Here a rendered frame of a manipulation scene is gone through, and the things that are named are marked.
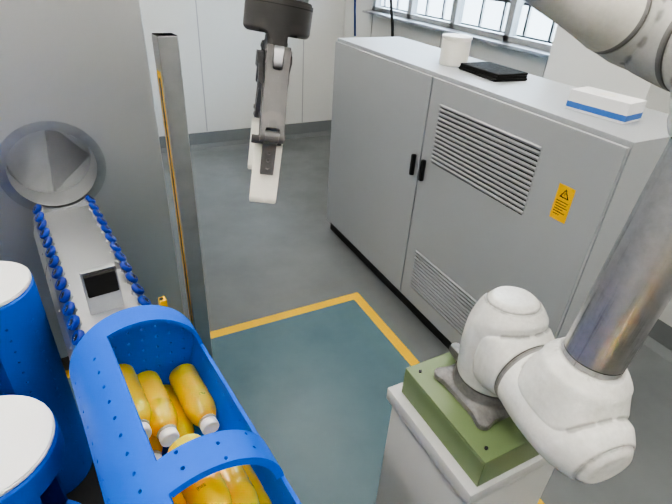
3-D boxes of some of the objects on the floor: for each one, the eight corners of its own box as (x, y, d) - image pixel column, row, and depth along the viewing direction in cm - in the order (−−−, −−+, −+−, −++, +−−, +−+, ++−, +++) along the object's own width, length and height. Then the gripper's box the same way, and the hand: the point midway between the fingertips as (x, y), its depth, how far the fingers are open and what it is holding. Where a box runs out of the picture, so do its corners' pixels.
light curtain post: (215, 415, 233) (171, 32, 143) (220, 424, 229) (178, 35, 139) (203, 421, 230) (150, 32, 140) (208, 430, 226) (156, 36, 136)
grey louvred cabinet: (379, 218, 417) (400, 36, 340) (590, 395, 257) (719, 128, 181) (323, 229, 394) (332, 37, 318) (515, 431, 235) (626, 143, 158)
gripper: (333, -3, 43) (300, 223, 51) (301, 6, 65) (281, 162, 73) (247, -20, 41) (227, 216, 49) (244, -6, 63) (231, 156, 72)
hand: (260, 175), depth 61 cm, fingers open, 13 cm apart
